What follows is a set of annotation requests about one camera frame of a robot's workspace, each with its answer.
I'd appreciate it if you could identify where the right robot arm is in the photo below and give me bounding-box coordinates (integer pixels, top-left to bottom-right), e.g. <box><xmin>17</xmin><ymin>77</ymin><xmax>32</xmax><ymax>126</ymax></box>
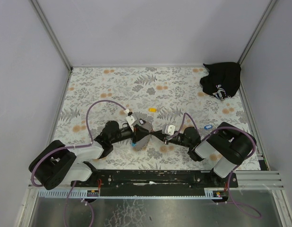
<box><xmin>151</xmin><ymin>122</ymin><xmax>257</xmax><ymax>178</ymax></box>

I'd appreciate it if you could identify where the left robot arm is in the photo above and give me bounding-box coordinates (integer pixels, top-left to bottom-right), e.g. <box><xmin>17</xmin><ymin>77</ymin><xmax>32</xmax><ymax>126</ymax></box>
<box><xmin>28</xmin><ymin>120</ymin><xmax>152</xmax><ymax>190</ymax></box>

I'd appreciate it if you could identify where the dark blue key tag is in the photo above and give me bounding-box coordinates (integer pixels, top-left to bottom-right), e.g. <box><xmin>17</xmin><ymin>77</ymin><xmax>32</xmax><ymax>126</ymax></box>
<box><xmin>139</xmin><ymin>119</ymin><xmax>146</xmax><ymax>125</ymax></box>

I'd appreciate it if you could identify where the floral table mat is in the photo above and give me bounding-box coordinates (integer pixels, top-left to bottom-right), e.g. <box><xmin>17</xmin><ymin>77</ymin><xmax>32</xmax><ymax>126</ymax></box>
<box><xmin>53</xmin><ymin>67</ymin><xmax>249</xmax><ymax>170</ymax></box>

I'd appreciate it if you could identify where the yellow key tag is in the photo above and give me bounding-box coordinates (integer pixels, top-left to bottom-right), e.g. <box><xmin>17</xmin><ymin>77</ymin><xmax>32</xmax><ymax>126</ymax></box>
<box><xmin>149</xmin><ymin>108</ymin><xmax>157</xmax><ymax>113</ymax></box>

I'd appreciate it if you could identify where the black cloth bag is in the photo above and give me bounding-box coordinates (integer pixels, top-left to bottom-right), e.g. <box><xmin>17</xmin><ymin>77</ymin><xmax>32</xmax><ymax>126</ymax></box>
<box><xmin>200</xmin><ymin>62</ymin><xmax>241</xmax><ymax>100</ymax></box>

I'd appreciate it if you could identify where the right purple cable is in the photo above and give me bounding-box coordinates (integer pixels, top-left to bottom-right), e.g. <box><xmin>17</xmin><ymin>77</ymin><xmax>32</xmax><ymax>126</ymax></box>
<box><xmin>174</xmin><ymin>112</ymin><xmax>262</xmax><ymax>219</ymax></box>

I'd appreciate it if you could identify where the purple cable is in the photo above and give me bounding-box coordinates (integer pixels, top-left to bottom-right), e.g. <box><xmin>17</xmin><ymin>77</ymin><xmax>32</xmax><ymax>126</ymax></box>
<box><xmin>29</xmin><ymin>99</ymin><xmax>129</xmax><ymax>225</ymax></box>
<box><xmin>174</xmin><ymin>112</ymin><xmax>262</xmax><ymax>219</ymax></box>

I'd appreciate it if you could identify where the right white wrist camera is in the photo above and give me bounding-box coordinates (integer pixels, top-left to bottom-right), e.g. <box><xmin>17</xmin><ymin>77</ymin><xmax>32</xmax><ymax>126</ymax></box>
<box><xmin>162</xmin><ymin>124</ymin><xmax>175</xmax><ymax>136</ymax></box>

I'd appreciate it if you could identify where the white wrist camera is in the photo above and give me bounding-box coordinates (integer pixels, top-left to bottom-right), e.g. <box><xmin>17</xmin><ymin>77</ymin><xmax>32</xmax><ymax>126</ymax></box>
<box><xmin>162</xmin><ymin>124</ymin><xmax>175</xmax><ymax>136</ymax></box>
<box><xmin>124</xmin><ymin>109</ymin><xmax>139</xmax><ymax>131</ymax></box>

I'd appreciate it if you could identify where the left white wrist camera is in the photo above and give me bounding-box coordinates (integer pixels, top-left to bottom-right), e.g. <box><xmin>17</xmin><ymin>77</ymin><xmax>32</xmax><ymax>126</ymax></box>
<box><xmin>124</xmin><ymin>109</ymin><xmax>139</xmax><ymax>131</ymax></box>

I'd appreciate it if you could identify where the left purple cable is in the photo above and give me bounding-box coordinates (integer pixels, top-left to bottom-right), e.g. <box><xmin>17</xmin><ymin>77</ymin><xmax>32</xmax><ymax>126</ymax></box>
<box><xmin>29</xmin><ymin>99</ymin><xmax>129</xmax><ymax>225</ymax></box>

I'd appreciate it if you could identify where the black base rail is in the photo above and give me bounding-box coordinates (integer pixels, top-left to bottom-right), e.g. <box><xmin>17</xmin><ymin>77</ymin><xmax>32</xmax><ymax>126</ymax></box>
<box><xmin>75</xmin><ymin>170</ymin><xmax>238</xmax><ymax>196</ymax></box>

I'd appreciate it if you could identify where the white cable duct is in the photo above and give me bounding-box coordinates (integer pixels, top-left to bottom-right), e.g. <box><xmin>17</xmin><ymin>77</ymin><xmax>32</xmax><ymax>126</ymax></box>
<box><xmin>37</xmin><ymin>189</ymin><xmax>223</xmax><ymax>202</ymax></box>

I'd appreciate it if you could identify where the left aluminium frame post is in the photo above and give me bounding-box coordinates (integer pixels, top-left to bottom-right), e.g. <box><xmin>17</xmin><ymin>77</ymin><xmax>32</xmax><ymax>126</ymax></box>
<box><xmin>29</xmin><ymin>0</ymin><xmax>73</xmax><ymax>71</ymax></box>

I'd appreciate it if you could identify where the aluminium frame post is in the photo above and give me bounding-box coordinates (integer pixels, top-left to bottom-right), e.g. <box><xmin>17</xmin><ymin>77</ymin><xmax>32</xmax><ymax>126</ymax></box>
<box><xmin>29</xmin><ymin>0</ymin><xmax>73</xmax><ymax>71</ymax></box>
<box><xmin>237</xmin><ymin>0</ymin><xmax>278</xmax><ymax>65</ymax></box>

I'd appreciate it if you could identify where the right aluminium frame post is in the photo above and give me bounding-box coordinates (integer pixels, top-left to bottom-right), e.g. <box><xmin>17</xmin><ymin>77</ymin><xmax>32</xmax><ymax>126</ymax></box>
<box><xmin>237</xmin><ymin>0</ymin><xmax>278</xmax><ymax>65</ymax></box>

